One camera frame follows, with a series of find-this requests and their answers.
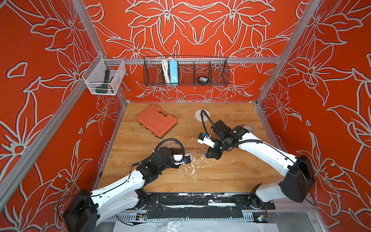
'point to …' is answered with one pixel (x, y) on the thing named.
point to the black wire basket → (186, 71)
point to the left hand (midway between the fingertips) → (181, 148)
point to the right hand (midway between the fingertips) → (205, 155)
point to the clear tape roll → (250, 129)
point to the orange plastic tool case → (156, 121)
